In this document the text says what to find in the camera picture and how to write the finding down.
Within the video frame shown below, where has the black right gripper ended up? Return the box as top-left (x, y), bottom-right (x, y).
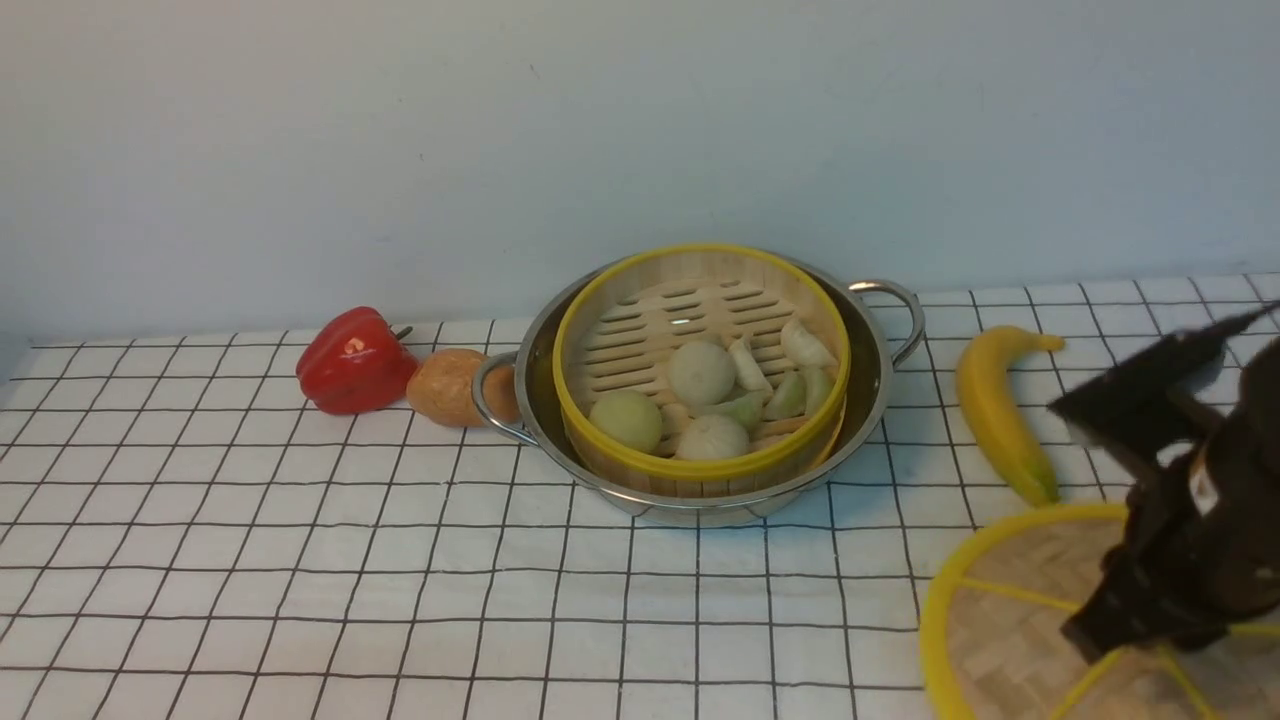
top-left (1050, 302), bottom-right (1277, 665)

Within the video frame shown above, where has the yellow woven bamboo steamer lid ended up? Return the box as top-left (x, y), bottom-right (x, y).
top-left (919, 503), bottom-right (1279, 719)

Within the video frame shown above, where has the yellow rimmed bamboo steamer basket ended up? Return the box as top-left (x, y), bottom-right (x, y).
top-left (550, 243), bottom-right (851, 498)

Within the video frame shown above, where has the stainless steel pot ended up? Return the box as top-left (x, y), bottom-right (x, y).
top-left (471, 254), bottom-right (925, 528)

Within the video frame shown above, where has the yellow banana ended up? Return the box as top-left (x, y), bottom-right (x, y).
top-left (955, 325), bottom-right (1066, 507)

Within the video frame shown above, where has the green dumpling right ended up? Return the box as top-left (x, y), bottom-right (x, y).
top-left (763, 370), bottom-right (806, 421)

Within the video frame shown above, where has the green dumpling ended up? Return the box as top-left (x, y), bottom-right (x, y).
top-left (763, 370), bottom-right (806, 421)
top-left (689, 389), bottom-right (769, 432)

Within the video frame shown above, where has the white dumpling right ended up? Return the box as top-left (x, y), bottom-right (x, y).
top-left (780, 316), bottom-right (838, 368)

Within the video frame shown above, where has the white dumpling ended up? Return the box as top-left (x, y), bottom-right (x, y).
top-left (727, 333), bottom-right (773, 397)
top-left (780, 316), bottom-right (838, 368)

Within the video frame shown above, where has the green dumpling front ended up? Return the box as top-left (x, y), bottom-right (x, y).
top-left (689, 389), bottom-right (769, 432)

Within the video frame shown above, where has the white dumpling centre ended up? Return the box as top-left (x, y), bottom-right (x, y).
top-left (727, 333), bottom-right (773, 397)

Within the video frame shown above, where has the white round bun front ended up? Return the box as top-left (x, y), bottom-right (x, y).
top-left (675, 414), bottom-right (751, 462)

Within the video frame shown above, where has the white round bun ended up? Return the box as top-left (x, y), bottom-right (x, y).
top-left (675, 414), bottom-right (751, 462)
top-left (667, 340), bottom-right (737, 407)

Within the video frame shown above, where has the white round bun back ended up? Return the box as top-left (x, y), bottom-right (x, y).
top-left (667, 340), bottom-right (737, 407)

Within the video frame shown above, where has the yellowish round bun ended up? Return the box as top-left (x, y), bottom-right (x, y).
top-left (588, 389), bottom-right (664, 454)

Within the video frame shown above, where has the brown potato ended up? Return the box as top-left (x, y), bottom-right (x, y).
top-left (406, 348), bottom-right (521, 428)

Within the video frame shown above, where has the red bell pepper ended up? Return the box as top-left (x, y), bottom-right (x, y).
top-left (294, 306), bottom-right (419, 415)

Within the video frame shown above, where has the checkered white tablecloth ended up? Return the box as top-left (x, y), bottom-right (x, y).
top-left (1, 273), bottom-right (1277, 719)

